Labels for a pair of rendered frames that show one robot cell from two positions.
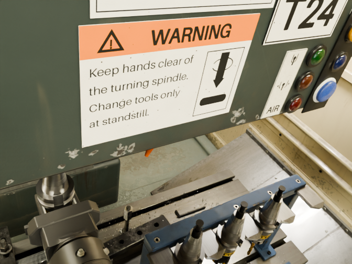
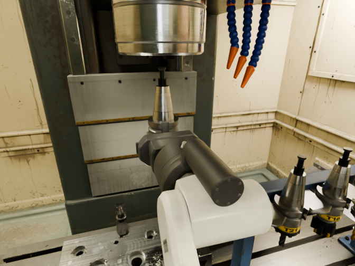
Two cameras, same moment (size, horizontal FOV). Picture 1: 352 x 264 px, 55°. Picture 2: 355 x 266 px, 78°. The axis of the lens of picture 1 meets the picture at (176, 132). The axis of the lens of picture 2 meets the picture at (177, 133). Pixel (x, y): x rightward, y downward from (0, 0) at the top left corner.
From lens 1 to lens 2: 34 cm
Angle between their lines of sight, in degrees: 25
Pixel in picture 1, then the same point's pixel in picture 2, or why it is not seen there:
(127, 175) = not seen: hidden behind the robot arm
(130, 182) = not seen: hidden behind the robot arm
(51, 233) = (158, 143)
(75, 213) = (178, 134)
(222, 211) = (318, 176)
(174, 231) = (270, 186)
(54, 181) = (162, 106)
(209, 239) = (309, 196)
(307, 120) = not seen: outside the picture
